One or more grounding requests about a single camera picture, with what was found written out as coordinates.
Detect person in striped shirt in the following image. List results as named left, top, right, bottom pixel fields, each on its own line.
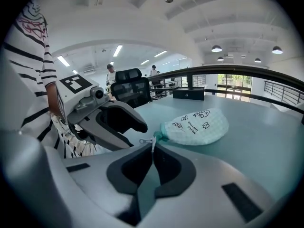
left=1, top=0, right=97, bottom=159

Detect black curved railing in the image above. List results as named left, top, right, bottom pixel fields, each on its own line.
left=147, top=64, right=304, bottom=125

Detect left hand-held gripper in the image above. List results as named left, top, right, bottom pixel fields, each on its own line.
left=56, top=73, right=148, bottom=152

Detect white pouch with green zipper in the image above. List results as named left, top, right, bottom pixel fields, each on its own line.
left=139, top=108, right=230, bottom=152

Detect glass entrance doors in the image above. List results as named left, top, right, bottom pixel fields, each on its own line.
left=217, top=74, right=252, bottom=102

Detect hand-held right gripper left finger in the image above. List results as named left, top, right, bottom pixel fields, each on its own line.
left=42, top=142, right=156, bottom=228

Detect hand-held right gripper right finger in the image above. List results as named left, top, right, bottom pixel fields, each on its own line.
left=142, top=142, right=280, bottom=228

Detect black box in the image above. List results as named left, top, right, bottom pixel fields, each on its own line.
left=172, top=86, right=205, bottom=101

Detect person's left forearm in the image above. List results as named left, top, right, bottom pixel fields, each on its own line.
left=46, top=81, right=60, bottom=118

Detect black mesh office chair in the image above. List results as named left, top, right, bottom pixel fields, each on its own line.
left=110, top=68, right=153, bottom=109

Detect group of ceiling strip lights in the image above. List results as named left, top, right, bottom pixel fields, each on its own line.
left=56, top=44, right=168, bottom=75

